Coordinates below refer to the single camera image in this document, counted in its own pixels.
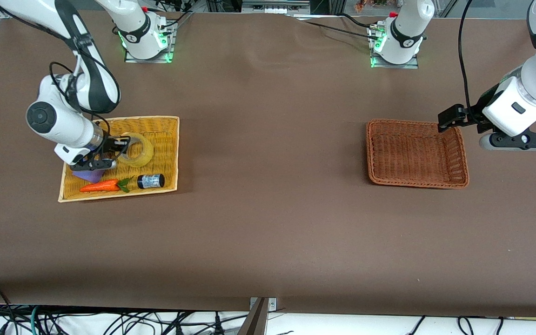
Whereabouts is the grey metal box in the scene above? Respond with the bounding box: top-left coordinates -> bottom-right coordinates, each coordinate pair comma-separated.
241,0 -> 311,14

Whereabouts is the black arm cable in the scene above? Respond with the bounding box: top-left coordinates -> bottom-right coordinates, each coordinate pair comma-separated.
458,0 -> 474,111
48,60 -> 113,140

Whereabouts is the black table cable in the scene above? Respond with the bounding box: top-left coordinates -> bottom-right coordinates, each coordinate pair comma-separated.
294,16 -> 375,38

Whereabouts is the dark metal pole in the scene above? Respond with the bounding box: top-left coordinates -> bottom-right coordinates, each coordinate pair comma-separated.
238,298 -> 268,335

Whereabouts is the purple foam block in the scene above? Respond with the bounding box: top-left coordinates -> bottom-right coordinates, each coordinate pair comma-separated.
73,168 -> 106,183

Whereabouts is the silver metal bracket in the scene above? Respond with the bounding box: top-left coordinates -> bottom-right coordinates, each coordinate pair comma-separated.
249,297 -> 277,311

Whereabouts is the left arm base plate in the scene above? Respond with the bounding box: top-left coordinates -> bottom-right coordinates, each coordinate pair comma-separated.
368,26 -> 420,69

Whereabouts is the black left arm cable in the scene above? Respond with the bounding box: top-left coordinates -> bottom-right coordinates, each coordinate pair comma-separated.
458,0 -> 474,111

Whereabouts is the orange toy carrot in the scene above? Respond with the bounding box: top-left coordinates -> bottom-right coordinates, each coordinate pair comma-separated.
79,178 -> 132,194

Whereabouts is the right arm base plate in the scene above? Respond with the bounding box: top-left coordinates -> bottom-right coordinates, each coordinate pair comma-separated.
124,19 -> 176,64

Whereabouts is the orange-brown wicker basket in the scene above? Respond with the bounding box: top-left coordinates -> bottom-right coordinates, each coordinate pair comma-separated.
366,119 -> 470,189

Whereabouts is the brown table cover sheet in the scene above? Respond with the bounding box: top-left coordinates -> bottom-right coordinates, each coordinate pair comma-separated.
0,9 -> 536,318

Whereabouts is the yellow wicker basket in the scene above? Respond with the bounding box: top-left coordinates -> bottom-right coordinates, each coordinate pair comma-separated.
58,115 -> 180,203

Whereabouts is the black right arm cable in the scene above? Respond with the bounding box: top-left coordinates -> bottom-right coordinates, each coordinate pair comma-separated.
48,60 -> 113,140

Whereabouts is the small black bottle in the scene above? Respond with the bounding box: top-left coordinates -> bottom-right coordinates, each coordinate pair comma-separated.
137,174 -> 165,189

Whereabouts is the yellow tape roll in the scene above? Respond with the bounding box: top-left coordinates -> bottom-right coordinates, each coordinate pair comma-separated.
118,133 -> 155,168

